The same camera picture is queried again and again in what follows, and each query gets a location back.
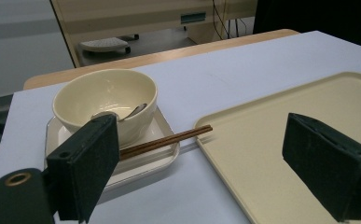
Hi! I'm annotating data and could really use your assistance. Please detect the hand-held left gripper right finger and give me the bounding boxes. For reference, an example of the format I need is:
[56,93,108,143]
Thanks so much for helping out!
[282,112,361,223]

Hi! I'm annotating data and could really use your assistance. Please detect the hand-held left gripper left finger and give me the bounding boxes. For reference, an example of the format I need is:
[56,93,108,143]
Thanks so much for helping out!
[46,113,120,224]

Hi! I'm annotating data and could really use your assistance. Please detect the white square plate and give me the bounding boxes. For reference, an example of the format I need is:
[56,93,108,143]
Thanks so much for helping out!
[44,106,181,191]

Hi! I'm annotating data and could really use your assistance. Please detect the metal spoon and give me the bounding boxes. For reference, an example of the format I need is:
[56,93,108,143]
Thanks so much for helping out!
[90,103,148,122]

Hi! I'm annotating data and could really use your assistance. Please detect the cream bowl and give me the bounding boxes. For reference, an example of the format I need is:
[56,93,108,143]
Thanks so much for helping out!
[51,68,159,147]

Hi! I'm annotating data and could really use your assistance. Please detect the beige tray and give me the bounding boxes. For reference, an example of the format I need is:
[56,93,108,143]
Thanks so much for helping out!
[194,71,361,224]

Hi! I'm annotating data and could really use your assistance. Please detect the brown wooden chopstick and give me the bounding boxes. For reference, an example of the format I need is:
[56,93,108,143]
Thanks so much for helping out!
[0,126,214,204]
[0,124,214,203]

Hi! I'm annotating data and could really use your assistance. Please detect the grey footrest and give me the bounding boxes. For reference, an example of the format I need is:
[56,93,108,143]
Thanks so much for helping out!
[77,33,140,55]

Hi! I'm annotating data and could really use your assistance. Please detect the white cabinet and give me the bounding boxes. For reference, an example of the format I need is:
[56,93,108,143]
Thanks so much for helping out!
[0,0,76,101]

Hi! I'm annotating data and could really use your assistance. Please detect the light wooden table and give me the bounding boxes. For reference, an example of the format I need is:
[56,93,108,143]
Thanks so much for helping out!
[23,28,300,91]

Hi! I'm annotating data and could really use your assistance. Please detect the black curtain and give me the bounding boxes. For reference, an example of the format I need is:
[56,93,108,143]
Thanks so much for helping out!
[252,0,361,52]

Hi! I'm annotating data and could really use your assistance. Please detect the wooden desk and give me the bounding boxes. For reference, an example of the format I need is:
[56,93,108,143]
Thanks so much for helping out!
[49,0,258,68]

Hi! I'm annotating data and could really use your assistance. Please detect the grey desk label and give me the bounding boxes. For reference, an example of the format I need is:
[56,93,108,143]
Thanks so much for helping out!
[180,11,207,25]

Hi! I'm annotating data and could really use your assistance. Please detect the black desk cables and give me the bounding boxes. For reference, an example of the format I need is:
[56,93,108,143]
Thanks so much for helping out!
[211,0,249,41]

